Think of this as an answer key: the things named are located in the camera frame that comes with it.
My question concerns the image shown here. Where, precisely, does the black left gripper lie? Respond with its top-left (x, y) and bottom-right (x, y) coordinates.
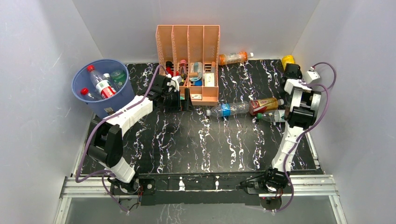
top-left (162, 89), bottom-right (195, 112)

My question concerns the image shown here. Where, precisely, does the yellow drink bottle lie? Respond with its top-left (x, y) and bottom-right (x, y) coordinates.
top-left (281, 55), bottom-right (295, 70)

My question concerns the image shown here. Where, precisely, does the clear bottle blue label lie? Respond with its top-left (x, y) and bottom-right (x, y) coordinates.
top-left (206, 101), bottom-right (249, 118)

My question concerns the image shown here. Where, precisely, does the brown tea bottle red label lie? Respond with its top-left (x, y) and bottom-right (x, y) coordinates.
top-left (249, 98), bottom-right (284, 115)

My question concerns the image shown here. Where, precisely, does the peach plastic desk organizer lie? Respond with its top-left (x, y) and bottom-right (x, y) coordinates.
top-left (156, 25), bottom-right (220, 106)

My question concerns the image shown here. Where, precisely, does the orange drink bottle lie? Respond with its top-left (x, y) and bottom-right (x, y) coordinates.
top-left (219, 51), bottom-right (254, 66)

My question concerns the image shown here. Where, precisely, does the green plastic bottle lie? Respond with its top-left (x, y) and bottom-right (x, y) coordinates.
top-left (110, 70), bottom-right (127, 90)

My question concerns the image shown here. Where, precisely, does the clear bottle red cap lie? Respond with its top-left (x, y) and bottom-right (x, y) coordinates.
top-left (86, 65), bottom-right (116, 99)

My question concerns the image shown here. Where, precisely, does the clear unlabelled plastic bottle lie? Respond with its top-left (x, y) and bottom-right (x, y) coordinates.
top-left (103, 73), bottom-right (117, 92)

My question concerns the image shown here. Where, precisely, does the clear bottle red label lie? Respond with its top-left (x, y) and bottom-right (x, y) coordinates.
top-left (80, 88), bottom-right (99, 101)

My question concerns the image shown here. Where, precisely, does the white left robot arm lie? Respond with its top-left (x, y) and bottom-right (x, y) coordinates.
top-left (86, 75), bottom-right (193, 194)

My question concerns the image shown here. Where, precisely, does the blue plastic bin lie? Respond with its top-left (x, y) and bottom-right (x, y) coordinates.
top-left (71, 59), bottom-right (135, 119)

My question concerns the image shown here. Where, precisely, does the small white card box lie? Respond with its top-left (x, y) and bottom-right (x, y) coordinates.
top-left (191, 94), bottom-right (202, 100)

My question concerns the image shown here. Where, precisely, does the light blue tape dispenser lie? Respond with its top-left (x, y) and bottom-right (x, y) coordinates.
top-left (189, 62), bottom-right (203, 82)

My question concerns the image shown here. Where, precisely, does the pink capped dark bottle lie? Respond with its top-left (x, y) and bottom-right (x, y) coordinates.
top-left (178, 60), bottom-right (188, 82)

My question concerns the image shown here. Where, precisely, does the red black toy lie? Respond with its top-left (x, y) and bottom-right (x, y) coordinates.
top-left (165, 61), bottom-right (174, 77)

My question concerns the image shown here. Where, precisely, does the clear bottle green cap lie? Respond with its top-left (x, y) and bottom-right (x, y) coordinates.
top-left (256, 110), bottom-right (286, 123)

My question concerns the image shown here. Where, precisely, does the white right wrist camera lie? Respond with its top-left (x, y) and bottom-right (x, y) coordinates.
top-left (303, 67), bottom-right (320, 84)

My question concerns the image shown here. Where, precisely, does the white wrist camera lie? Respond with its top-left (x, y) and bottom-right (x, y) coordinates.
top-left (166, 74), bottom-right (183, 92)
top-left (303, 67), bottom-right (320, 84)

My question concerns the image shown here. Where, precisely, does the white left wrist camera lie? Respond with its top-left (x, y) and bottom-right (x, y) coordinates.
top-left (166, 74), bottom-right (183, 92)

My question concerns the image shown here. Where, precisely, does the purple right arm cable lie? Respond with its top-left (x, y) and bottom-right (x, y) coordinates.
top-left (275, 62), bottom-right (337, 213)

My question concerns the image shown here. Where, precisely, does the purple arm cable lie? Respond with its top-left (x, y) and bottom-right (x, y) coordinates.
top-left (75, 64), bottom-right (169, 214)
top-left (275, 62), bottom-right (337, 213)

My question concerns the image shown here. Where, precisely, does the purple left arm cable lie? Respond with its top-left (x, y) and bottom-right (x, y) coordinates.
top-left (75, 64), bottom-right (169, 214)

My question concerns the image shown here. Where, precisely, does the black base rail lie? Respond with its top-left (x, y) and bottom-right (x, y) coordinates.
top-left (60, 169), bottom-right (338, 207)

